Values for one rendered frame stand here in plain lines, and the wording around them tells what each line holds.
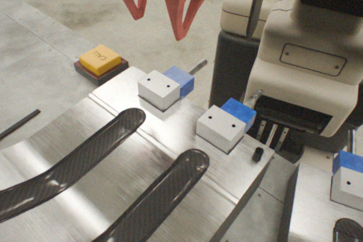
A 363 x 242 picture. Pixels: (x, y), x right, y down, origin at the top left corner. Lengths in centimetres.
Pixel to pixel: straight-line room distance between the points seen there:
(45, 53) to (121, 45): 144
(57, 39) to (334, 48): 60
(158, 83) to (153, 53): 162
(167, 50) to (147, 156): 172
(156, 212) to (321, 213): 20
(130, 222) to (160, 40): 189
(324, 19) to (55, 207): 55
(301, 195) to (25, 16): 77
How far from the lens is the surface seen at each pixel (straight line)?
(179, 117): 40
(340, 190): 40
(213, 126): 36
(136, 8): 37
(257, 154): 36
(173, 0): 28
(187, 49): 206
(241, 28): 93
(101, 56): 61
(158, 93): 39
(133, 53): 204
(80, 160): 39
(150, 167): 36
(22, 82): 66
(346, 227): 42
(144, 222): 34
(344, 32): 64
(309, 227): 39
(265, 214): 44
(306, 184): 42
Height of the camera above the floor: 119
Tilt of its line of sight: 46 degrees down
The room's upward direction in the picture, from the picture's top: 2 degrees clockwise
